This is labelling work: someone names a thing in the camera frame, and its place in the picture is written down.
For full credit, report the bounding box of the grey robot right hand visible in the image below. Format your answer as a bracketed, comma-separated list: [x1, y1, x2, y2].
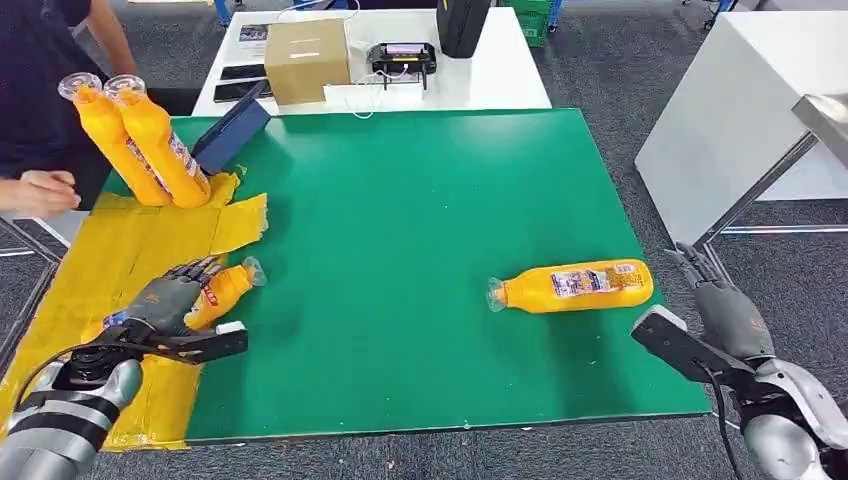
[665, 241, 777, 364]

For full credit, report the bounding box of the person's right hand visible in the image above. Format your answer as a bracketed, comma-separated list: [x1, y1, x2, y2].
[0, 170, 83, 221]

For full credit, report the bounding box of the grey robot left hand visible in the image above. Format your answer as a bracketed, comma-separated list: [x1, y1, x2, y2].
[122, 256, 224, 339]

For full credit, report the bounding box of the orange drink bottle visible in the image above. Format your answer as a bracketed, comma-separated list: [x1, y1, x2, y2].
[103, 74, 213, 211]
[100, 256, 269, 333]
[485, 258, 656, 315]
[57, 71, 172, 208]

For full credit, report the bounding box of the white chair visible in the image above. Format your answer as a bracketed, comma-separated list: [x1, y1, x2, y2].
[0, 210, 91, 252]

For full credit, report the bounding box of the yellow sheet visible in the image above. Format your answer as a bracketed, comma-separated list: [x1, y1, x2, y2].
[0, 172, 270, 454]

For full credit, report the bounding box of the person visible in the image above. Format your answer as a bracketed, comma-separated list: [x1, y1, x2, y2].
[0, 0, 138, 220]

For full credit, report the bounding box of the dark blue folded case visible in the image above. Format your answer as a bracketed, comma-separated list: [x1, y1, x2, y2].
[192, 80, 272, 177]

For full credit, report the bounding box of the large white angled table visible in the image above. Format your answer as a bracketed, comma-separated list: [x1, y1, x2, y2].
[634, 11, 848, 248]

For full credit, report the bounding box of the large black phone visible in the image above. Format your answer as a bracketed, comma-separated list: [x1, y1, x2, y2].
[212, 78, 273, 104]

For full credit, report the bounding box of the small black phone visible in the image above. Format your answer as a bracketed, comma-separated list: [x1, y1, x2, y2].
[219, 62, 268, 81]

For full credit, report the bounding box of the printed card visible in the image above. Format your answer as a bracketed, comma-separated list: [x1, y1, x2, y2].
[237, 23, 270, 51]

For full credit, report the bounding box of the green table mat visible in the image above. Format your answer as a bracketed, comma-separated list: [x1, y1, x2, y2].
[102, 109, 711, 444]

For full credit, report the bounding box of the brown cardboard box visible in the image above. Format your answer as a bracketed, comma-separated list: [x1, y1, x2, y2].
[264, 17, 352, 106]

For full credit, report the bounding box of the flat white box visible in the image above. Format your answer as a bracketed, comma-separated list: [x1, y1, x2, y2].
[323, 81, 425, 113]

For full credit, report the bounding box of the black device with antennas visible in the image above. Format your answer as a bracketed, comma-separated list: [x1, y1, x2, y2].
[368, 41, 439, 91]

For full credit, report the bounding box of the green plastic crate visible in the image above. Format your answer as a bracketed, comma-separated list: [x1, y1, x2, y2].
[498, 0, 556, 49]

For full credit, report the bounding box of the black bag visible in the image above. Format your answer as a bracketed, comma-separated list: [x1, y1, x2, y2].
[435, 0, 493, 60]

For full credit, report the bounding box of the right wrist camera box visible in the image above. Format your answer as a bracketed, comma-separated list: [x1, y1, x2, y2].
[630, 304, 738, 387]

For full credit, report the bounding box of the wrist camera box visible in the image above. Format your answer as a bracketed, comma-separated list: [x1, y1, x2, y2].
[146, 321, 250, 366]
[630, 304, 738, 387]

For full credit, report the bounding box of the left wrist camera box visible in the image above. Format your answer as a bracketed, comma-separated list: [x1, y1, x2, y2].
[146, 321, 250, 366]

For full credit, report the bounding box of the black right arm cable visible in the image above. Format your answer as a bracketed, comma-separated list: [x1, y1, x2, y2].
[698, 362, 745, 480]

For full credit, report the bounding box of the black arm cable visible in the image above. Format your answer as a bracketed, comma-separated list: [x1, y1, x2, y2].
[698, 362, 745, 480]
[13, 329, 200, 413]

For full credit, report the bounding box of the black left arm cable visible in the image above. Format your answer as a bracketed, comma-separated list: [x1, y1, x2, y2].
[13, 329, 200, 413]

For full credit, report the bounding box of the thin white cable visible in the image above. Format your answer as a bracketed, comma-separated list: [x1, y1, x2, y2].
[349, 62, 413, 121]

